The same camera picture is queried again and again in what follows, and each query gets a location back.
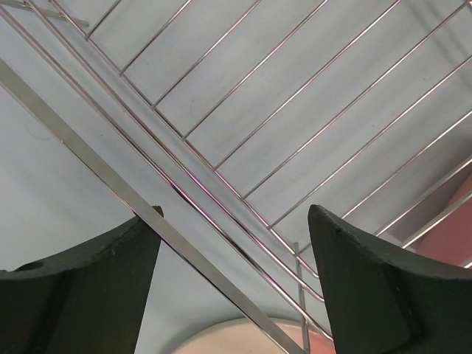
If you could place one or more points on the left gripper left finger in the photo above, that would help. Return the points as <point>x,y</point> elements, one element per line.
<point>90,298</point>

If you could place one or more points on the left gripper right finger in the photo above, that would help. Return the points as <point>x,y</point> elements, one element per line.
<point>381,298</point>

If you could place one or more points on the beige and pink floral plate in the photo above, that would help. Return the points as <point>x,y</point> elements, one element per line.
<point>240,336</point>

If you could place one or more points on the metal wire dish rack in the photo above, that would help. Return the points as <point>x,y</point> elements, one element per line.
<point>235,117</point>

